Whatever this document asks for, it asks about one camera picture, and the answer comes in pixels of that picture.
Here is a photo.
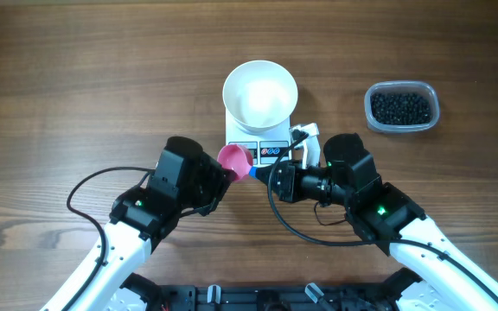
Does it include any pink scoop with blue handle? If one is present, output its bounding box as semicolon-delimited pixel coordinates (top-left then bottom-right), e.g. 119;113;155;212
217;144;257;182

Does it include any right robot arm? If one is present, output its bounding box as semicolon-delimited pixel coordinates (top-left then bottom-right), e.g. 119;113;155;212
250;134;498;310

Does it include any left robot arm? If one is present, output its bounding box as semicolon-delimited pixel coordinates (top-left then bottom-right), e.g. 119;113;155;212
44;136;236;310

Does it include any white digital kitchen scale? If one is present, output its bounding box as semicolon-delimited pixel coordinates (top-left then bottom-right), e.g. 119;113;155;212
226;112;291;167

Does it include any white round bowl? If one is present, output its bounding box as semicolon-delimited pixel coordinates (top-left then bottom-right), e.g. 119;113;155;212
222;60;299;133

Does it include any pile of black beans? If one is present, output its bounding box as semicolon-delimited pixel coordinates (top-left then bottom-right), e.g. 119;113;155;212
371;92;432;125

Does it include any clear plastic food container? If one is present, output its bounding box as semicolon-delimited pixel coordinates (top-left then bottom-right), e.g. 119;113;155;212
364;80;440;134

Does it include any left black camera cable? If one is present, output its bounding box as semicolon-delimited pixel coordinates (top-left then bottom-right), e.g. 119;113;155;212
66;166;157;311

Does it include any black camera cable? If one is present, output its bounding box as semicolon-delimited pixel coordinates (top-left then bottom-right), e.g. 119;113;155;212
266;131;498;311
66;166;157;311

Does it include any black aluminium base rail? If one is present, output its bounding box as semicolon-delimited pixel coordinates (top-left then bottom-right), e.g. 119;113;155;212
118;267;427;311

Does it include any right black camera cable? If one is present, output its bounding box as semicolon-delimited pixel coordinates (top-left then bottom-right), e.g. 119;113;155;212
266;131;498;311

